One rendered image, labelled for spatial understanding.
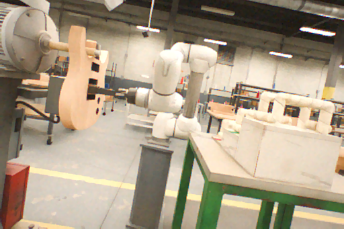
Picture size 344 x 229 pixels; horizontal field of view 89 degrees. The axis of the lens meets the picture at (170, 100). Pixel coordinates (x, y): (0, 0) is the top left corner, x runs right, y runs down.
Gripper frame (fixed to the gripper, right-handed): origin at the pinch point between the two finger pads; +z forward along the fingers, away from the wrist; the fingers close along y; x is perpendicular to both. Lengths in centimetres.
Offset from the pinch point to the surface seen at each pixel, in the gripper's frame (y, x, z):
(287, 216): 10, -51, -110
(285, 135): -28, -4, -73
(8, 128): 0.0, -23.9, 35.2
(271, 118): -27, 1, -68
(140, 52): 1082, 267, 175
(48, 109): 11.3, -14.5, 26.1
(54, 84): 10.6, -0.7, 24.3
